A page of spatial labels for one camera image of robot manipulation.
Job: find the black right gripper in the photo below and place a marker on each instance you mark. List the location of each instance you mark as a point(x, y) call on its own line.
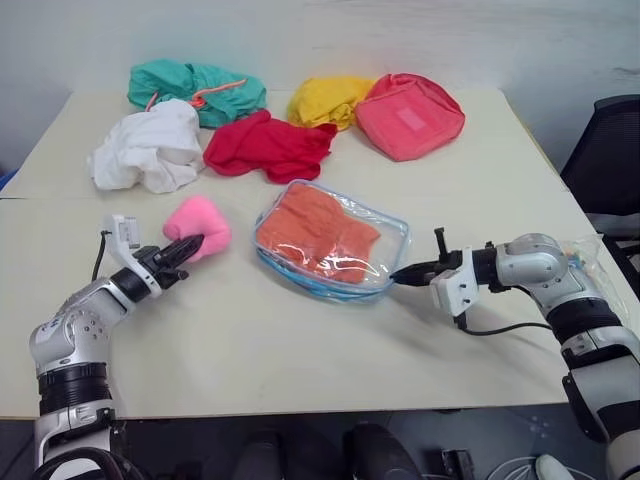
point(445, 266)

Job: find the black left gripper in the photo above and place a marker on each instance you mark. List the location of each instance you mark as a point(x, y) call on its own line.
point(155, 260)

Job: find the pink fluffy cloth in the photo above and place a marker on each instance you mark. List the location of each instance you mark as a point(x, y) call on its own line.
point(200, 220)

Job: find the clear plastic zip pouch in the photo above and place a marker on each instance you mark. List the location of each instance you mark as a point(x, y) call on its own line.
point(320, 280)

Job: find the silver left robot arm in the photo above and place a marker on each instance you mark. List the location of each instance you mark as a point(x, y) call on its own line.
point(75, 330)

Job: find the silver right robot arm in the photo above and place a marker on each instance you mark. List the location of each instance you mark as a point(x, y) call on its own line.
point(575, 310)

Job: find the white crumpled cloth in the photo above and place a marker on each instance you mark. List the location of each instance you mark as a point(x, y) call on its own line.
point(145, 145)

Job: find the orange cloth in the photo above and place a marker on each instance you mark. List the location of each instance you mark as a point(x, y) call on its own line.
point(310, 225)

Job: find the red crumpled cloth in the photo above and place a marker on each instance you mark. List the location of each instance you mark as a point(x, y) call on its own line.
point(265, 145)

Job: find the coral pink fabric pouch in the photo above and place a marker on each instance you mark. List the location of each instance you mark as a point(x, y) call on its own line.
point(410, 117)

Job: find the yellow crumpled cloth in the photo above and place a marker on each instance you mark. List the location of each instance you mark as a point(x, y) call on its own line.
point(325, 100)

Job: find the green crumpled garment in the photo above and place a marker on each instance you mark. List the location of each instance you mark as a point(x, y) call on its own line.
point(175, 82)

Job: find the dark rounded shape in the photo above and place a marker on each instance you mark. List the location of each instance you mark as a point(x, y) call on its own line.
point(380, 452)

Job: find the clear crumpled plastic bag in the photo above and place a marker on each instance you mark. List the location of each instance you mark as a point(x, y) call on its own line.
point(600, 265)

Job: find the small black block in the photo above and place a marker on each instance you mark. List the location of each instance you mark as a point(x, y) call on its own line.
point(456, 465)

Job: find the black office chair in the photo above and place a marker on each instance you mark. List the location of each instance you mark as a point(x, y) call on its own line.
point(605, 165)

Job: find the white rounded object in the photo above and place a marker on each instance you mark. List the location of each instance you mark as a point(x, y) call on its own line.
point(552, 469)

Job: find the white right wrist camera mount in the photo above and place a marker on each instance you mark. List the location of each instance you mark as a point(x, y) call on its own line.
point(452, 292)

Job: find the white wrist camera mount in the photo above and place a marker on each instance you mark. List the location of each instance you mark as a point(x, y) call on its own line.
point(125, 235)
point(452, 292)

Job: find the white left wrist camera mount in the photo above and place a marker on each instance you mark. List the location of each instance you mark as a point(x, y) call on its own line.
point(125, 235)

